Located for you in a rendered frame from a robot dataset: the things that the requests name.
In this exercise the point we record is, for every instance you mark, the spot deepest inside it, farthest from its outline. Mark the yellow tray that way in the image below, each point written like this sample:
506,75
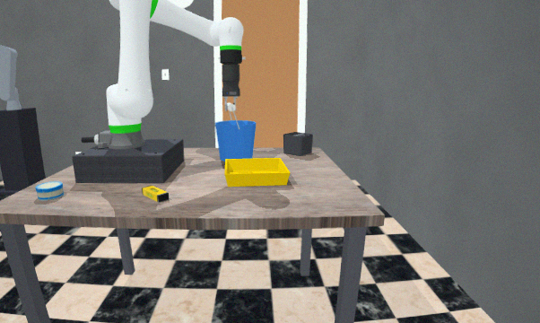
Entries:
256,172

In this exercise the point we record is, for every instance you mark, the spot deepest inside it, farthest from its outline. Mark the yellow pocket level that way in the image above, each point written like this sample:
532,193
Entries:
155,194

